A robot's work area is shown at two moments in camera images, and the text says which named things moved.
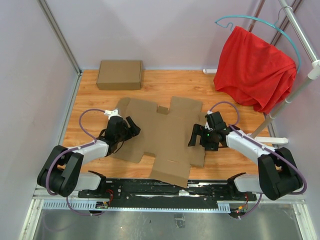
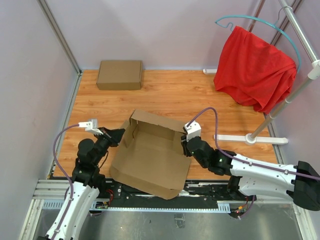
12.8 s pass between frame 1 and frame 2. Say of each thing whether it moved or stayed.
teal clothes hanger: stayed
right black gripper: moved
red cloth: stayed
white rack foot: stayed
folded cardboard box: stayed
